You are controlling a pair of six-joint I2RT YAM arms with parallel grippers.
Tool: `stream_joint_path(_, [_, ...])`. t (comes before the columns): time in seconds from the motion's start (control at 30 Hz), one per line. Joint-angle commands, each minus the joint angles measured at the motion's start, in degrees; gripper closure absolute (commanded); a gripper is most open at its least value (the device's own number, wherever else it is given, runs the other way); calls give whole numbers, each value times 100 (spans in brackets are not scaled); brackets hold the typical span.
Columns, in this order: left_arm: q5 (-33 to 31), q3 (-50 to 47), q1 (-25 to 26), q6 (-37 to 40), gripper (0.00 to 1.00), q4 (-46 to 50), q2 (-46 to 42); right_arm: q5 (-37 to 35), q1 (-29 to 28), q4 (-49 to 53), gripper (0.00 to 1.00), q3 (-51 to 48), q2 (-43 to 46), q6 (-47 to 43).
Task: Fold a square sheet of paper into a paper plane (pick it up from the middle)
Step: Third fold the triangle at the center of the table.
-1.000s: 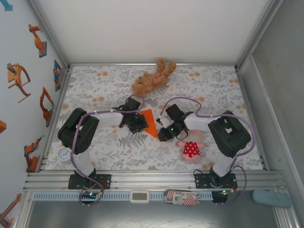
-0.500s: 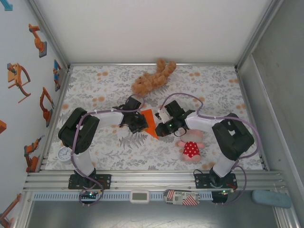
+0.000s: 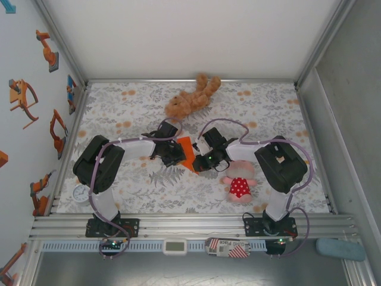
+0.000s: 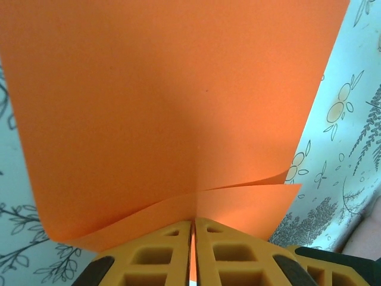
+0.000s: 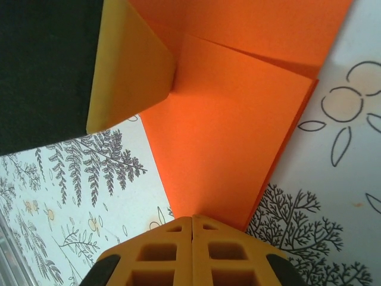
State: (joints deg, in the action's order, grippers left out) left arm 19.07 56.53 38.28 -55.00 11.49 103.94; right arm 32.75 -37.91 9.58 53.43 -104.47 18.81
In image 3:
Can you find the white digital timer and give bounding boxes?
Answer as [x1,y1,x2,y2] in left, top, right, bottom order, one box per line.
[162,238,188,256]

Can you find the patterned printed pouch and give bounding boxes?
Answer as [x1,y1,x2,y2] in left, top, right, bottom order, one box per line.
[204,237,251,259]

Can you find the white alarm clock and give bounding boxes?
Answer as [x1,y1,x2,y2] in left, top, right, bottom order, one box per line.
[73,183,92,206]

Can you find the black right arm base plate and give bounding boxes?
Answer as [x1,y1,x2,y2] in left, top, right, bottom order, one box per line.
[243,217,298,238]

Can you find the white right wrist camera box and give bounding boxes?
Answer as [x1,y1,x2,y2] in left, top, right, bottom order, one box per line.
[192,139,209,156]

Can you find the pink plush doll dotted dress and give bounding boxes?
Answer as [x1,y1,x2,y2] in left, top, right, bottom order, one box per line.
[219,159,258,205]

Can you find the blue grey case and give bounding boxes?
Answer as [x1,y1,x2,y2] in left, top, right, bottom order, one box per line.
[316,237,366,262]

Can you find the brown teddy bear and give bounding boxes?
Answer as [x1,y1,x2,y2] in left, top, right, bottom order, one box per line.
[165,73,221,119]

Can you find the floral print tablecloth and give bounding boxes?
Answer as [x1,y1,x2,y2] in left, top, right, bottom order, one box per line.
[56,80,331,215]

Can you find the aluminium cage frame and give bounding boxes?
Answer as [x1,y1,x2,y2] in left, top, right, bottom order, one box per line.
[28,0,376,286]

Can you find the orange paper sheet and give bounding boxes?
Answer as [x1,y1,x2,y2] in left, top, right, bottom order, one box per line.
[177,136,201,175]

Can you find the orange claw gripper sticker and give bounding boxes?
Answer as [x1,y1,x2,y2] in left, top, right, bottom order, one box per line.
[8,79,39,130]

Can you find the white slotted cable duct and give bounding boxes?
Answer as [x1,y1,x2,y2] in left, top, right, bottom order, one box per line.
[41,240,267,251]

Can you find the blue orange machine sticker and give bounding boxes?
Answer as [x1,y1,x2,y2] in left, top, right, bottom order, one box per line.
[67,74,79,116]

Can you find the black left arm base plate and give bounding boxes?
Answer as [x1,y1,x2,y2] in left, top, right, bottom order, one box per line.
[85,217,140,238]

